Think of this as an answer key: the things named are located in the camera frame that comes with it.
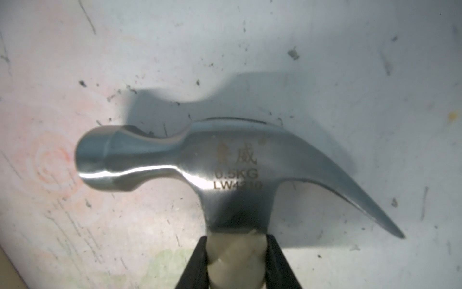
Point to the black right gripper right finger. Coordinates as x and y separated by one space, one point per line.
278 272

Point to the steel claw hammer wooden handle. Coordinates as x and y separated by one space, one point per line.
235 166

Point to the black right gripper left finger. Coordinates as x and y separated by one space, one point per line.
195 274

